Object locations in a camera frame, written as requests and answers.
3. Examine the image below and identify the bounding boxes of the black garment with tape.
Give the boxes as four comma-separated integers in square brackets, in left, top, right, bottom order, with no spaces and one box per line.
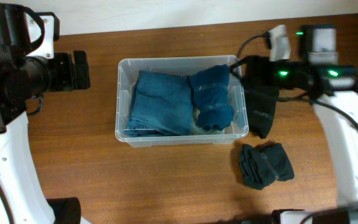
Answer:
[246,86,279,139]

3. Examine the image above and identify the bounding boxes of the teal blue shirt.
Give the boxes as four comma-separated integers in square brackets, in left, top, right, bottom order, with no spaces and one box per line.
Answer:
[189,65,233,131]

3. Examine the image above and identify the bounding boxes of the dark blue jeans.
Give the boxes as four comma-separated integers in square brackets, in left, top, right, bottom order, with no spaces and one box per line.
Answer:
[124,70,193,138]

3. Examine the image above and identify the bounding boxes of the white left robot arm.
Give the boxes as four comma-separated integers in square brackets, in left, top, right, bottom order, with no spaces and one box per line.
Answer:
[0,3,91,223]

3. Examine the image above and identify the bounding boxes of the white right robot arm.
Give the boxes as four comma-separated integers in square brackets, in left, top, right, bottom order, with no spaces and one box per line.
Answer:
[230,24,358,223]

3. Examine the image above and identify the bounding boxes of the light blue folded jeans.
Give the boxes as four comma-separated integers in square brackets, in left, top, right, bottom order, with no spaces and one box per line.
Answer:
[190,108,230,135]

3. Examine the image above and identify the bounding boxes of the dark green-black folded garment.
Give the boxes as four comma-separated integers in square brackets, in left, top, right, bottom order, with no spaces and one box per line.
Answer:
[239,143,295,190]

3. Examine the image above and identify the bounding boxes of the clear plastic storage bin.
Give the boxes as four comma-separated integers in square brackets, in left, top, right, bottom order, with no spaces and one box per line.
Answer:
[115,55,249,147]

